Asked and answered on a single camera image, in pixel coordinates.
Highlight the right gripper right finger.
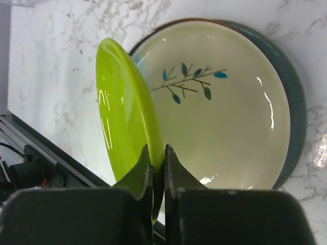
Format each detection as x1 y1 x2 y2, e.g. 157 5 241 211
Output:
164 145 316 244

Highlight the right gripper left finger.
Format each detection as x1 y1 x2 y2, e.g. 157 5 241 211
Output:
1 146 153 244

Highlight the green white plate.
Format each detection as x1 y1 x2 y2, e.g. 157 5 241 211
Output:
96 38 164 222

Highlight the cream blue leaf plate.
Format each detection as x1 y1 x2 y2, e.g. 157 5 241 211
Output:
132 21 290 189

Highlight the grey-green ribbed plate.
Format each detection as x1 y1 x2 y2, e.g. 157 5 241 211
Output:
217 20 307 190

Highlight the dark blue floral plate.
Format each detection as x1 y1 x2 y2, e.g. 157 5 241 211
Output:
128 17 228 56

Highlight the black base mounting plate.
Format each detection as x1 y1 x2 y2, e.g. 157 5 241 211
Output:
1 115 166 244

